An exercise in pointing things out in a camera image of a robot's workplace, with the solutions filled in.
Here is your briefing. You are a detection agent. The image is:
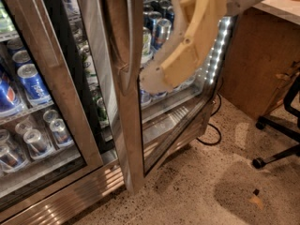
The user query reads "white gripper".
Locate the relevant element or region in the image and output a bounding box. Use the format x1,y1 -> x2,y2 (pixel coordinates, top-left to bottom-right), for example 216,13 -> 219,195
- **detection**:
140,0 -> 264,94

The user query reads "glass fridge door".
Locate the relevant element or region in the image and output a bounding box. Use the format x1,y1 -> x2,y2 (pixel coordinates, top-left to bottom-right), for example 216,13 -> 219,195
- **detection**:
74,0 -> 238,195
0,0 -> 103,221

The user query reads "steel fridge base grille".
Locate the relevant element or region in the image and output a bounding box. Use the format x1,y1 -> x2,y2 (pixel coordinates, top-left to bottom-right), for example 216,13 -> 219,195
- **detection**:
1,149 -> 124,225

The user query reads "front Red Bull can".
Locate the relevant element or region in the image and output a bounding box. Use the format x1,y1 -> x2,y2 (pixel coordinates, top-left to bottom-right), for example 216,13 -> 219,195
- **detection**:
154,19 -> 172,50

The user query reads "front 7up can right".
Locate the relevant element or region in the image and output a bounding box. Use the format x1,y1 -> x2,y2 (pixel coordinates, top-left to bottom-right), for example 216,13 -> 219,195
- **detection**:
141,27 -> 152,64

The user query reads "blue soda can front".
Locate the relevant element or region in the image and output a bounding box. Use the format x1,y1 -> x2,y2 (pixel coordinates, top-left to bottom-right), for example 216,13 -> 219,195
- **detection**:
140,89 -> 152,106

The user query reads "black office chair base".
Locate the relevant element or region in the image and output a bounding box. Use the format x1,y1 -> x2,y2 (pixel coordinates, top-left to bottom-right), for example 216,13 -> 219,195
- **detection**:
252,75 -> 300,169

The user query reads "front blue Pepsi can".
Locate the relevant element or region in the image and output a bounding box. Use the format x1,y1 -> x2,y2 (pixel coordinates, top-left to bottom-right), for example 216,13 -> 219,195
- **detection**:
17,64 -> 52,106

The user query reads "silver blue can lower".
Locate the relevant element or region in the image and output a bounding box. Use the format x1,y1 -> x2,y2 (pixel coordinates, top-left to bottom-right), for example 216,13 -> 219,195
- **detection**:
50,118 -> 73,147

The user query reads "large Pepsi can left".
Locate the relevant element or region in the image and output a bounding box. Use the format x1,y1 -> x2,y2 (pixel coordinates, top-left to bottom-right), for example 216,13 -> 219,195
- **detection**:
0,71 -> 24,118

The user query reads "silver can lower left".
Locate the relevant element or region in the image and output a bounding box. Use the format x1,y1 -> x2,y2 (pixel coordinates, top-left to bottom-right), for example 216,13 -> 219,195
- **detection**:
23,129 -> 54,160

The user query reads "black power cable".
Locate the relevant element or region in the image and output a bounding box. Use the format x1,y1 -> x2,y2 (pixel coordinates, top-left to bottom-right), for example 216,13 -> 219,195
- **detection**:
196,92 -> 223,146

